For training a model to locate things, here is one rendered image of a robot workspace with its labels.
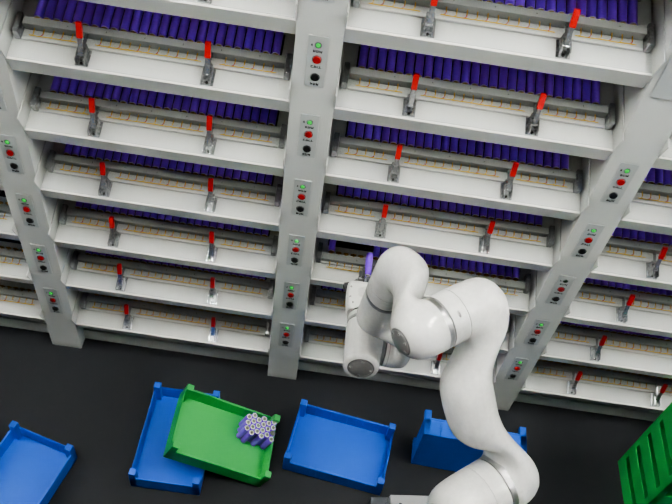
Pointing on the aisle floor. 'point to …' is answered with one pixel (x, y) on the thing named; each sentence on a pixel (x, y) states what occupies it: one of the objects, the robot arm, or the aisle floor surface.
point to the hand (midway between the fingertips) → (367, 276)
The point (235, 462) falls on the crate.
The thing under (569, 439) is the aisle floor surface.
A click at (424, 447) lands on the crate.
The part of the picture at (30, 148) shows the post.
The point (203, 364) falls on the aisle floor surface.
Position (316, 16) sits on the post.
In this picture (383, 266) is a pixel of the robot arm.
